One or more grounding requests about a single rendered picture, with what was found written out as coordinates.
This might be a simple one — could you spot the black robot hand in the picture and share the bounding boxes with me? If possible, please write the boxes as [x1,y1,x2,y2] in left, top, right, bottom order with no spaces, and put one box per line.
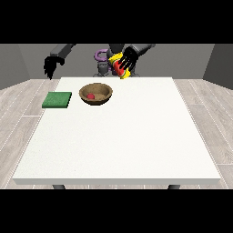
[43,56,66,81]
[117,46,139,74]

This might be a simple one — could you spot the yellow cup with melon print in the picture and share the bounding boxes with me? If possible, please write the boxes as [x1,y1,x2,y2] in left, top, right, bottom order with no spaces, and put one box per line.
[107,52,132,80]

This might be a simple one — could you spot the green square pad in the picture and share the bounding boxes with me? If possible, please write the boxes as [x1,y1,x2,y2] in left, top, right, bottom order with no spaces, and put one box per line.
[41,91,73,109]

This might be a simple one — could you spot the brown wooden bowl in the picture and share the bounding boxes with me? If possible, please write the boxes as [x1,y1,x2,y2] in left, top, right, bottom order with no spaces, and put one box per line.
[78,82,114,106]

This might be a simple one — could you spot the grey robot trunk purple rings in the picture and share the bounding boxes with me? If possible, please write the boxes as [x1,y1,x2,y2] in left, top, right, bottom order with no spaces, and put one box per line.
[92,44,141,78]

